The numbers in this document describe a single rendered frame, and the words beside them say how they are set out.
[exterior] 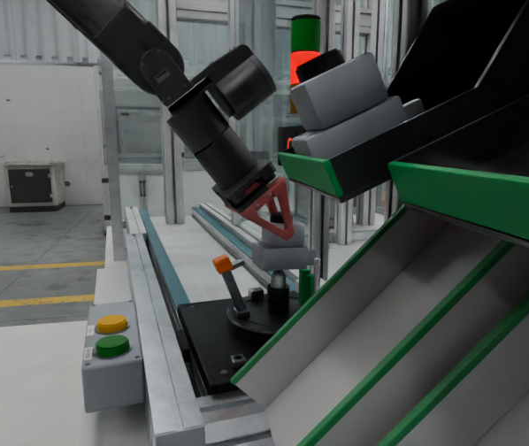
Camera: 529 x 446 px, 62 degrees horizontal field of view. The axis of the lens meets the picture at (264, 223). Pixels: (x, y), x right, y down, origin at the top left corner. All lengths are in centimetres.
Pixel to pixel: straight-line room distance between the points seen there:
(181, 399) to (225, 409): 5
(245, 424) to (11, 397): 40
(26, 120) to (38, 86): 63
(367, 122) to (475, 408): 17
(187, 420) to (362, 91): 33
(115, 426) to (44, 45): 854
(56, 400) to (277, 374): 41
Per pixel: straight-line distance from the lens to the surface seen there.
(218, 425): 46
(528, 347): 28
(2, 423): 71
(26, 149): 896
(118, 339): 60
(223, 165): 52
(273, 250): 56
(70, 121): 878
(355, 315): 39
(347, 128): 27
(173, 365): 55
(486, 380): 27
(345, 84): 27
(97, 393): 59
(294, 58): 78
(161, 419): 47
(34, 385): 78
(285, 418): 38
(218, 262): 56
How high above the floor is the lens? 122
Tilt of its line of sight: 11 degrees down
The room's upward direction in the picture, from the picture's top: straight up
